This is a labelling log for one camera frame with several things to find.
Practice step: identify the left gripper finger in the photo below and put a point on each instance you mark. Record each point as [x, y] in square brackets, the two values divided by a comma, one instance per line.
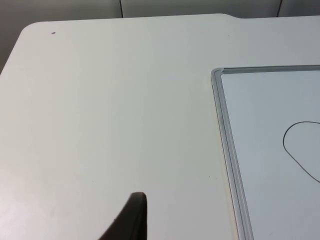
[135, 220]

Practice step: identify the grey-framed whiteboard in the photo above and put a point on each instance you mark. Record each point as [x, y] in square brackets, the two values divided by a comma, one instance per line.
[270, 105]

